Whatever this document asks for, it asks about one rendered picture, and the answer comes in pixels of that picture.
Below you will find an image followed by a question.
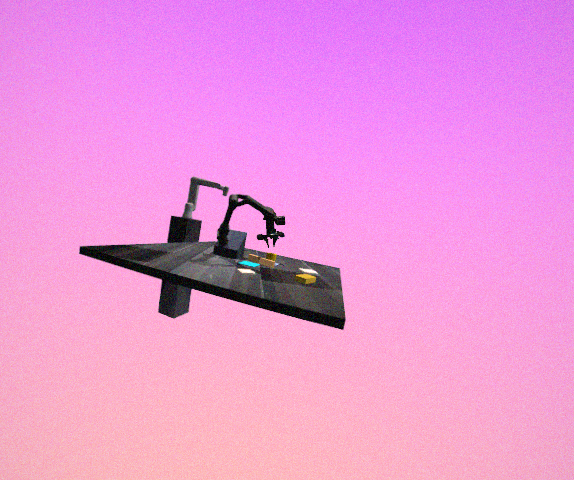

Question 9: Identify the yellow flat bar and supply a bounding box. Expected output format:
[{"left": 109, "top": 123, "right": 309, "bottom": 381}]
[{"left": 295, "top": 274, "right": 316, "bottom": 284}]

